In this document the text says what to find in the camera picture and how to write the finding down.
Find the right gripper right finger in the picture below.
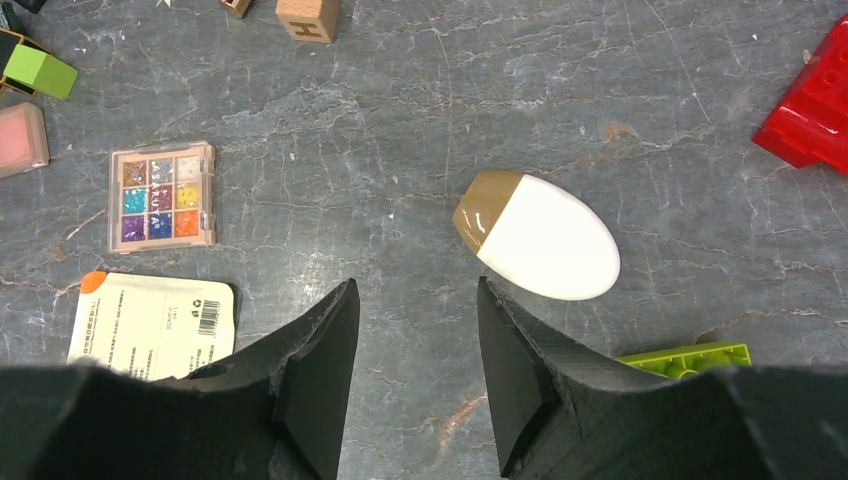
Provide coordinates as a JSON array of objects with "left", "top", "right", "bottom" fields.
[{"left": 476, "top": 276, "right": 665, "bottom": 478}]

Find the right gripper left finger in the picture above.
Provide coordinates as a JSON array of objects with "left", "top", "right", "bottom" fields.
[{"left": 185, "top": 279, "right": 360, "bottom": 479}]

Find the green lego brick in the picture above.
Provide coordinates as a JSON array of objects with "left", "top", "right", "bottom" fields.
[{"left": 617, "top": 342, "right": 752, "bottom": 380}]

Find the white paper sachet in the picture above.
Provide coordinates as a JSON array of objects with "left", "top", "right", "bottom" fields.
[{"left": 67, "top": 271, "right": 235, "bottom": 381}]

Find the red plastic toy piece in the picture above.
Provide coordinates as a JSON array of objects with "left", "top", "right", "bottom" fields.
[{"left": 752, "top": 17, "right": 847, "bottom": 174}]

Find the pink blush palette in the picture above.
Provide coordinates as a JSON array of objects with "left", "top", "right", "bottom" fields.
[{"left": 0, "top": 103, "right": 50, "bottom": 178}]

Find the white gold oval case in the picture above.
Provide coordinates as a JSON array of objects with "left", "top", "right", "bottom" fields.
[{"left": 452, "top": 170, "right": 621, "bottom": 301}]

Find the colourful eyeshadow palette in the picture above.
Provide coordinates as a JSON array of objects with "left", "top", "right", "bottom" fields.
[{"left": 108, "top": 141, "right": 216, "bottom": 254}]

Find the small green cube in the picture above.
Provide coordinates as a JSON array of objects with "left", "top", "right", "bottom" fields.
[{"left": 4, "top": 44, "right": 78, "bottom": 100}]

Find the small wooden cube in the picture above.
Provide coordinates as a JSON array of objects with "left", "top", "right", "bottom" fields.
[{"left": 275, "top": 0, "right": 341, "bottom": 44}]

